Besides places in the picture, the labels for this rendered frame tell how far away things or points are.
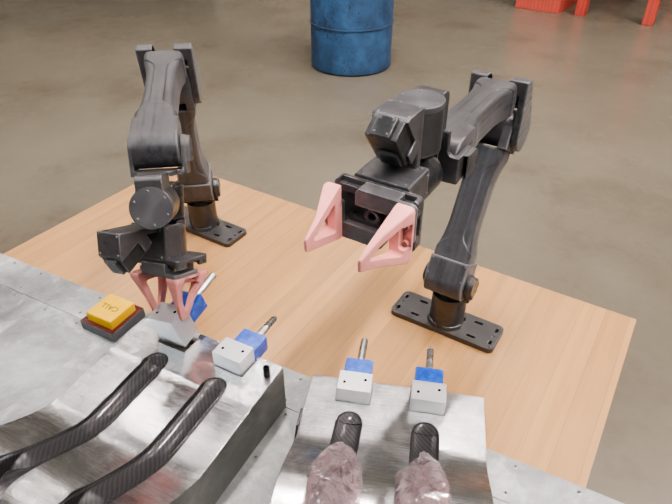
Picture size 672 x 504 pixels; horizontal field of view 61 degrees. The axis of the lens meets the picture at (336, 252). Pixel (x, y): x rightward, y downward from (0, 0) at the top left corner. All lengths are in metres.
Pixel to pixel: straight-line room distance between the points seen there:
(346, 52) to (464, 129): 3.91
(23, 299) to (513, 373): 0.93
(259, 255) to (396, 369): 0.42
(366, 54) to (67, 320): 3.80
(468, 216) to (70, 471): 0.67
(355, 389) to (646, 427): 1.44
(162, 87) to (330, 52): 3.79
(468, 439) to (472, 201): 0.37
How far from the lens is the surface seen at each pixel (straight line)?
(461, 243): 0.97
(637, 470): 2.04
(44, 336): 1.17
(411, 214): 0.58
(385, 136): 0.58
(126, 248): 0.82
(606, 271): 2.76
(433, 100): 0.66
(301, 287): 1.16
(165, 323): 0.90
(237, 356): 0.86
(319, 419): 0.86
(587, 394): 1.04
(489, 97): 0.87
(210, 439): 0.82
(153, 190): 0.79
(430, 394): 0.86
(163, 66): 1.00
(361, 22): 4.60
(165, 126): 0.87
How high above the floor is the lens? 1.53
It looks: 36 degrees down
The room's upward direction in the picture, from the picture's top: straight up
